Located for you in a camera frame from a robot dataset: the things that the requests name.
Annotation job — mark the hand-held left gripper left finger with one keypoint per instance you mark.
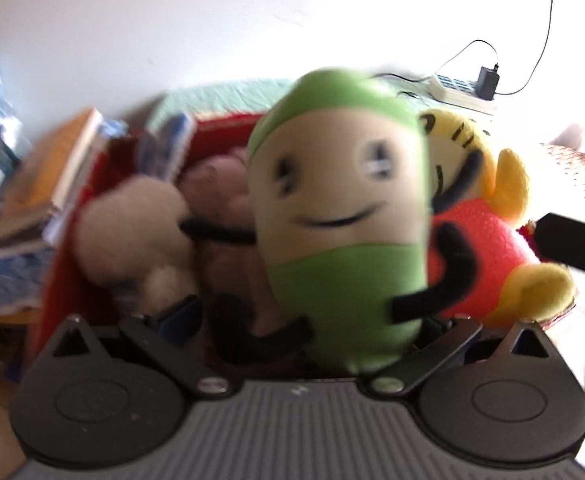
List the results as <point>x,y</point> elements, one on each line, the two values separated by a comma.
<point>182,317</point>

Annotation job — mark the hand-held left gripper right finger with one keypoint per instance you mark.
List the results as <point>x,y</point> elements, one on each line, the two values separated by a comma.
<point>422,360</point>

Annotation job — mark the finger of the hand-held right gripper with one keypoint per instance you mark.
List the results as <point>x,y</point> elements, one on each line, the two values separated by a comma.
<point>572,245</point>

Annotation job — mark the yellow tiger plush toy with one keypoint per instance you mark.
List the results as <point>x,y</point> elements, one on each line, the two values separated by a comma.
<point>477,240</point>

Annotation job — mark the white fluffy plush toy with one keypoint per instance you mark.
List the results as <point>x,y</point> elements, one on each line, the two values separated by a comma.
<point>122,230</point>

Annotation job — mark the green bean plush toy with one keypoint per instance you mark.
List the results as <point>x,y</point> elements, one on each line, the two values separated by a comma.
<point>342,270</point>

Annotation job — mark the mauve teddy bear plush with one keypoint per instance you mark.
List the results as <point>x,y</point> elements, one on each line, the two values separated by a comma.
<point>217,185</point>

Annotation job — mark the red cardboard box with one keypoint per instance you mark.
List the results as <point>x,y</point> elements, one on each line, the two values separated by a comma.
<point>217,130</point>

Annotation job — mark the blue packet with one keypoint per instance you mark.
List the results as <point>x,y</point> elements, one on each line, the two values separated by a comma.
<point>167,147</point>

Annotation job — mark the blue printed paper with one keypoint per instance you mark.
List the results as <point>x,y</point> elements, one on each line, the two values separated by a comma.
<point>7,280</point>

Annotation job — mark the black charger adapter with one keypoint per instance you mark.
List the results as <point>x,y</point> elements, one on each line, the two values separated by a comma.
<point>487,82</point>

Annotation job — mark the stack of books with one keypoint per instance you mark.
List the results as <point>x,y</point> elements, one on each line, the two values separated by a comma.
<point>57,175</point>

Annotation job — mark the white power strip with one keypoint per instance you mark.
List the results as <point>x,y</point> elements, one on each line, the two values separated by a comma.
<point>452,87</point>

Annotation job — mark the green cartoon bed sheet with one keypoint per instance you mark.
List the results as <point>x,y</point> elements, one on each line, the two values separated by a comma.
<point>207,97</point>

